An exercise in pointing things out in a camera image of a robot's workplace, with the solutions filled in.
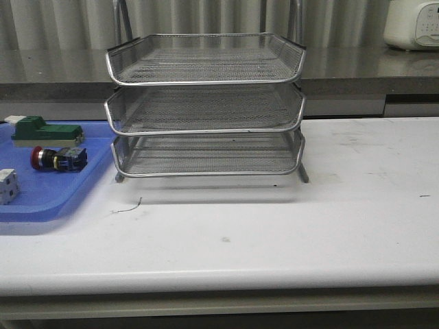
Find red emergency stop button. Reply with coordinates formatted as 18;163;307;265
30;146;88;172

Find silver mesh tray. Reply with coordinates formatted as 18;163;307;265
110;130;305;178
106;33;306;86
104;83;306;136

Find green terminal block module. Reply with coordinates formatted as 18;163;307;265
4;115;85;147

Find grey steel counter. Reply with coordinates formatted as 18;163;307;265
1;47;438;120

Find white grey contact block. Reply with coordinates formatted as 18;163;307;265
0;169;20;205

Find white kitchen appliance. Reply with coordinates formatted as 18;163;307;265
383;0;438;51

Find silver rack frame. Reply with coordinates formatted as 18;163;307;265
115;1;309;182

